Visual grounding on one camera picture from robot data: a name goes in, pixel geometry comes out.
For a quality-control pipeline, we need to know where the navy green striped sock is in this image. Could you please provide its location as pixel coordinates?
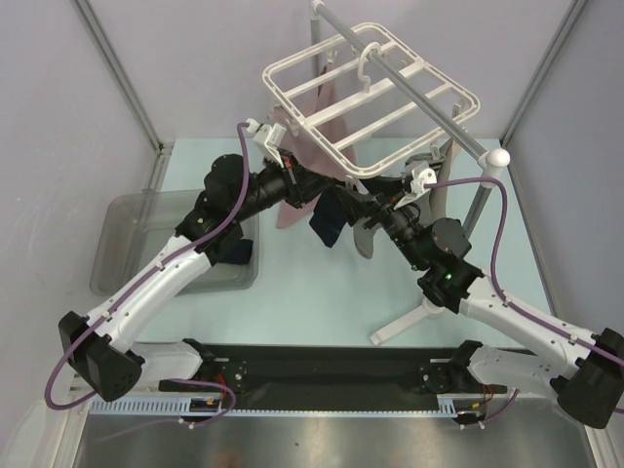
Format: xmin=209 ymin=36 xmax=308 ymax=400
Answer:
xmin=215 ymin=239 xmax=254 ymax=265

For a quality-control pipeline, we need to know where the pink tank top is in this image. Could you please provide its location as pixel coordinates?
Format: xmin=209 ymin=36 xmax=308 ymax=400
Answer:
xmin=268 ymin=81 xmax=356 ymax=229

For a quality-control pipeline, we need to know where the grey plastic bin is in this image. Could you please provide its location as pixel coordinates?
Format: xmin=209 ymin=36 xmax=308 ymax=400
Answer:
xmin=90 ymin=189 xmax=259 ymax=296

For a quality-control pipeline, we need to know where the grey metal clothes stand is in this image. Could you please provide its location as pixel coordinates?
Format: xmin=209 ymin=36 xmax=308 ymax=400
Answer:
xmin=310 ymin=1 xmax=510 ymax=345

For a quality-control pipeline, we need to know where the white clip drying hanger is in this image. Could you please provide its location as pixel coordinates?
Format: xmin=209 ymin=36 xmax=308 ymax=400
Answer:
xmin=262 ymin=22 xmax=487 ymax=179

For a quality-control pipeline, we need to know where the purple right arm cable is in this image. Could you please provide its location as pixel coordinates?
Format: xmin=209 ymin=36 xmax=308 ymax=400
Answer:
xmin=423 ymin=177 xmax=624 ymax=420

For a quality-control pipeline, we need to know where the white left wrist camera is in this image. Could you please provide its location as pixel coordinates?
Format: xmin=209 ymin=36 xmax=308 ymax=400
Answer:
xmin=245 ymin=118 xmax=287 ymax=168

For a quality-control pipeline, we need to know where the beige sock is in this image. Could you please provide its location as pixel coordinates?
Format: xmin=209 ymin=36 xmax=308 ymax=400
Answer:
xmin=431 ymin=138 xmax=459 ymax=220

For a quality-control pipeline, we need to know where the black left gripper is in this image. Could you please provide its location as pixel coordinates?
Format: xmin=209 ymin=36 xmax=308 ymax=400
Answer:
xmin=231 ymin=149 xmax=333 ymax=223

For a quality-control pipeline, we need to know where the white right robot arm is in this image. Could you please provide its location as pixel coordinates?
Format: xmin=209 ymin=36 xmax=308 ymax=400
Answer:
xmin=337 ymin=188 xmax=623 ymax=429

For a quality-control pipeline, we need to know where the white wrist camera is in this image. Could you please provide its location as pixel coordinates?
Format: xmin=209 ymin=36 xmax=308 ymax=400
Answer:
xmin=395 ymin=161 xmax=437 ymax=209
xmin=245 ymin=118 xmax=287 ymax=168

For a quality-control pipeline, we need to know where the navy santa sock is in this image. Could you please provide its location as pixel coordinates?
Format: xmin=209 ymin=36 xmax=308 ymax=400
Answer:
xmin=309 ymin=190 xmax=347 ymax=248

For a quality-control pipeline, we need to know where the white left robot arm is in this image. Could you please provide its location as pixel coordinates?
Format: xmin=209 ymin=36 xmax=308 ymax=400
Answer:
xmin=58 ymin=151 xmax=333 ymax=402

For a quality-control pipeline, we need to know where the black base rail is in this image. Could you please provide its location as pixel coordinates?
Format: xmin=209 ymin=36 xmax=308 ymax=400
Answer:
xmin=158 ymin=343 xmax=507 ymax=412

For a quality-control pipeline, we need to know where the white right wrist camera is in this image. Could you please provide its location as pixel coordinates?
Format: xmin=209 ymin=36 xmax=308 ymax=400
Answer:
xmin=395 ymin=161 xmax=437 ymax=209

